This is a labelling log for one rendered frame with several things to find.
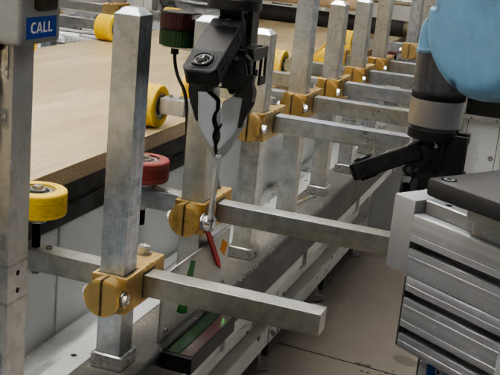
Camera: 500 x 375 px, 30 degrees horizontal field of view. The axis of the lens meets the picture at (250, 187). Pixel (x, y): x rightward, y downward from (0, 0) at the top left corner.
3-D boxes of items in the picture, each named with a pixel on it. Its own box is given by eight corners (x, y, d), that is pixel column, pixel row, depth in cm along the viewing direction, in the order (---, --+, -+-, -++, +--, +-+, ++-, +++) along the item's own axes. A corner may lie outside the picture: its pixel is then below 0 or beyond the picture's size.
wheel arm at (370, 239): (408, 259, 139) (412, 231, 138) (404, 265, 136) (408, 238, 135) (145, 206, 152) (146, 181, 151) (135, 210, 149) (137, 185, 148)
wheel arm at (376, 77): (466, 95, 230) (468, 80, 229) (464, 97, 226) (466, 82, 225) (274, 67, 245) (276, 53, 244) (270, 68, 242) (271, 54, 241)
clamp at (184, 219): (230, 217, 151) (232, 187, 150) (197, 239, 139) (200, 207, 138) (198, 210, 153) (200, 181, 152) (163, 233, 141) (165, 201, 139)
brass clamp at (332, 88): (351, 96, 217) (354, 74, 216) (336, 104, 205) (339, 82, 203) (326, 92, 219) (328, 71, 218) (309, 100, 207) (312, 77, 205)
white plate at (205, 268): (227, 284, 155) (232, 228, 153) (160, 342, 132) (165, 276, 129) (223, 283, 156) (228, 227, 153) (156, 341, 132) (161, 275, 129)
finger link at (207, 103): (230, 151, 130) (236, 85, 128) (213, 160, 125) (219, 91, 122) (209, 147, 131) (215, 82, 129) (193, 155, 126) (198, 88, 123)
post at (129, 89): (129, 367, 126) (153, 7, 113) (117, 379, 122) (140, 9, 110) (106, 361, 127) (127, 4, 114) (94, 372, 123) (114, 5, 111)
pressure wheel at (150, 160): (173, 222, 154) (178, 154, 151) (152, 235, 147) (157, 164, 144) (129, 213, 156) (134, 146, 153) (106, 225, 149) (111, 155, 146)
